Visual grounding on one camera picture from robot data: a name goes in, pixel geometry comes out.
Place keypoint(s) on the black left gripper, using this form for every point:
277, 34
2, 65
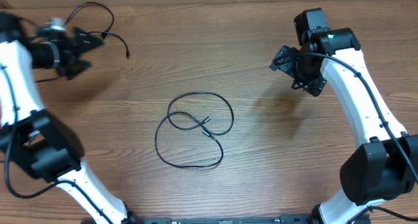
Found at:
76, 51

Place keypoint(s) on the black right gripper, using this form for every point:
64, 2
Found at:
315, 85

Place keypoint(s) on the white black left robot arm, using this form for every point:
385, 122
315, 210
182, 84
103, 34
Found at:
31, 136

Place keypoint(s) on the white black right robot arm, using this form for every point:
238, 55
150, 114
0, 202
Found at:
384, 163

